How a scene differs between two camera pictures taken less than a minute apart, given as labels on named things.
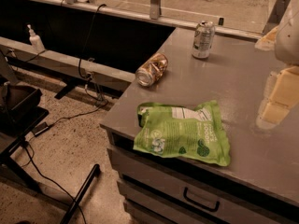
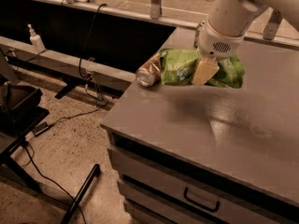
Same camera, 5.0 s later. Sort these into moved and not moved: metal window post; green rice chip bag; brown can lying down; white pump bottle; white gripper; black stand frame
Moved: green rice chip bag; white gripper
Not moved: brown can lying down; black stand frame; metal window post; white pump bottle
